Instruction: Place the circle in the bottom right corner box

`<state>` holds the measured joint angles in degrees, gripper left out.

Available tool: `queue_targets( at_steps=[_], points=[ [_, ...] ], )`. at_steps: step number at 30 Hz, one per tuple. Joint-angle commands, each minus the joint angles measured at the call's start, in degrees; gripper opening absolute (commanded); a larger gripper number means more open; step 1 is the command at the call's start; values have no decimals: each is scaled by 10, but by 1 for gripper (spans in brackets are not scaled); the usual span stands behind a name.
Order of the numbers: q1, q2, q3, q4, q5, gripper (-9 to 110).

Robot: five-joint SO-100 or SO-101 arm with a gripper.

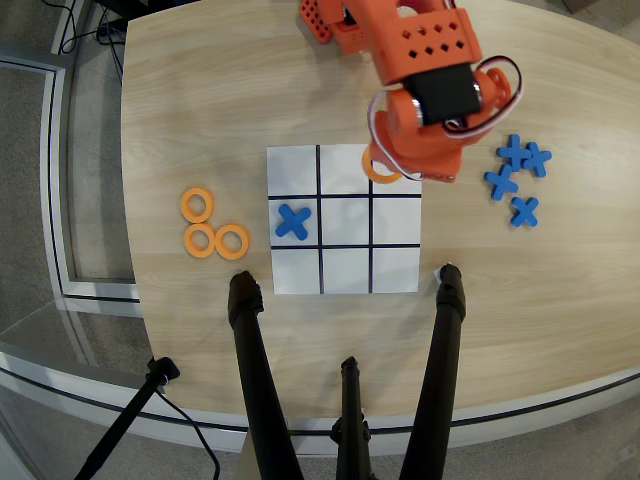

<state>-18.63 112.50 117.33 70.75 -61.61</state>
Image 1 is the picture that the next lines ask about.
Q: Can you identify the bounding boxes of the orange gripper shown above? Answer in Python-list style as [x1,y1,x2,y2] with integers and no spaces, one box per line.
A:
[369,90,472,184]

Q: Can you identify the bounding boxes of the orange foam ring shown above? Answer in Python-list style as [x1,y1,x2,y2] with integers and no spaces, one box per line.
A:
[183,222,217,259]
[180,187,215,225]
[360,147,404,185]
[214,223,251,260]

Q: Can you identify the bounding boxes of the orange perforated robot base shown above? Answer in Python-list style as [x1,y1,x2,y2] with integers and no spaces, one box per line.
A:
[299,0,335,46]

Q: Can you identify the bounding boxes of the blue foam cross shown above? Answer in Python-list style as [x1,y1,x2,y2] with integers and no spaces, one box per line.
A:
[522,141,553,178]
[274,203,313,240]
[509,196,541,229]
[495,133,531,171]
[483,164,520,202]

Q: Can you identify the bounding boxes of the white tic-tac-toe grid paper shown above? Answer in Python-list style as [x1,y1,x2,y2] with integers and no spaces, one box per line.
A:
[266,143,424,296]

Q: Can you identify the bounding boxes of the thick black tripod leg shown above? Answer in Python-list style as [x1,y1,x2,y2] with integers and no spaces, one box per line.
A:
[227,270,305,480]
[398,263,467,480]

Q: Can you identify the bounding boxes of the slim black stand pole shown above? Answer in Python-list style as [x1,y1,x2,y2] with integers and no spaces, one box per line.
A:
[73,356,181,480]

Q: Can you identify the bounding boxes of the black stand cable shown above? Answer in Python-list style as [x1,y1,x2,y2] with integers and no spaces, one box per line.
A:
[153,385,222,480]

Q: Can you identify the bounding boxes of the black floor cables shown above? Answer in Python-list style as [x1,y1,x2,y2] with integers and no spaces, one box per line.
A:
[57,0,127,87]

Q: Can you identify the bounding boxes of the grey metal glass frame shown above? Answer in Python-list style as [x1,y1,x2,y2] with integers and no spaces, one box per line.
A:
[0,53,142,303]

